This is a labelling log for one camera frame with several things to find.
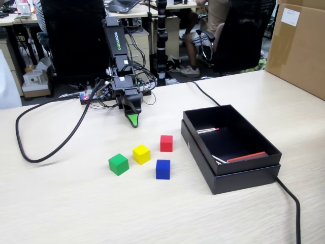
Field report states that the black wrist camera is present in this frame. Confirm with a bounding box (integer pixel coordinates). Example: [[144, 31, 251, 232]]
[[95, 79, 114, 100]]

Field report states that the thin black wire bundle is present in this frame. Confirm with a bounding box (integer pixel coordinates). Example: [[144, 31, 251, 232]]
[[121, 22, 158, 105]]

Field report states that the black high-back office chair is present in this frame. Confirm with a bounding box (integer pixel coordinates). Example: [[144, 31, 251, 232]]
[[40, 0, 113, 85]]

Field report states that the black chair with chrome armrest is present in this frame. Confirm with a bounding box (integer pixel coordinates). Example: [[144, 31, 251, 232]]
[[195, 0, 276, 76]]

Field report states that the green patterned bag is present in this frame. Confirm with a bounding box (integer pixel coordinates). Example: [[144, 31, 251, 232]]
[[242, 57, 268, 74]]

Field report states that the red wooden cube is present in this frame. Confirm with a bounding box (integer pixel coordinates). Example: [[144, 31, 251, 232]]
[[159, 135, 174, 153]]

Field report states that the black cardboard box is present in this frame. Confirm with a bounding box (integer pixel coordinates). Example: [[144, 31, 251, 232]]
[[182, 104, 283, 176]]

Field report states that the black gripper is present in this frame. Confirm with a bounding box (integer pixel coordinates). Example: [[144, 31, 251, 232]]
[[111, 75, 144, 128]]

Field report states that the black base plate with electronics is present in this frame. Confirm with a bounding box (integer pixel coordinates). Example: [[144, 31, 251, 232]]
[[79, 88, 153, 106]]

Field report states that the black power cable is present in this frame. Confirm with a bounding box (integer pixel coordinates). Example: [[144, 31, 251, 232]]
[[186, 80, 302, 244]]

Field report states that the person in striped shirt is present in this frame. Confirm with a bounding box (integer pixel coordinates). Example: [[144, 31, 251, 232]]
[[34, 0, 49, 35]]

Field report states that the large brown cardboard box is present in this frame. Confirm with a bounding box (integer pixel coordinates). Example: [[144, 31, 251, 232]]
[[265, 0, 325, 101]]

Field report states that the beige drawer cabinet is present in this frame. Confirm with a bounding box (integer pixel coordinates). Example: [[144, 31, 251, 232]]
[[123, 27, 151, 75], [0, 38, 25, 97]]

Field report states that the blue wooden cube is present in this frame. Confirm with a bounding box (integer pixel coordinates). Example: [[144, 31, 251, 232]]
[[155, 159, 171, 180]]

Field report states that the open black laptop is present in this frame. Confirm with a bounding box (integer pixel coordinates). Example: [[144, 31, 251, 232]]
[[105, 0, 141, 14]]

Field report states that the thick black camera cable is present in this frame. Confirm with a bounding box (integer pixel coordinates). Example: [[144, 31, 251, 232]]
[[15, 80, 105, 163]]

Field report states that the white shipping label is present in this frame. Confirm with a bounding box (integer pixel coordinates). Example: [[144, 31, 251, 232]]
[[282, 8, 301, 27]]

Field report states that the yellow wooden cube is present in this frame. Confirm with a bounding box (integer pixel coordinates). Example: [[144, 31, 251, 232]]
[[132, 144, 151, 165]]

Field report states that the seated person in beige shirt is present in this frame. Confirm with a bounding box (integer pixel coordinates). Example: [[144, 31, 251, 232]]
[[176, 0, 231, 78]]

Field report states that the beige office desk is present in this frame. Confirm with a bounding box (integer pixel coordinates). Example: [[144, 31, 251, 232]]
[[0, 11, 43, 64], [104, 1, 209, 19]]

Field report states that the green wooden cube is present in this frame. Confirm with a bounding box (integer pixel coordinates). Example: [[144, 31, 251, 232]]
[[108, 153, 129, 176]]

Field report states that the small open cardboard box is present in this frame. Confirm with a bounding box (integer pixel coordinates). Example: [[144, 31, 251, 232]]
[[21, 57, 55, 99]]

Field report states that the black open box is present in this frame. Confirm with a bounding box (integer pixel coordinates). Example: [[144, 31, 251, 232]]
[[181, 119, 281, 195]]

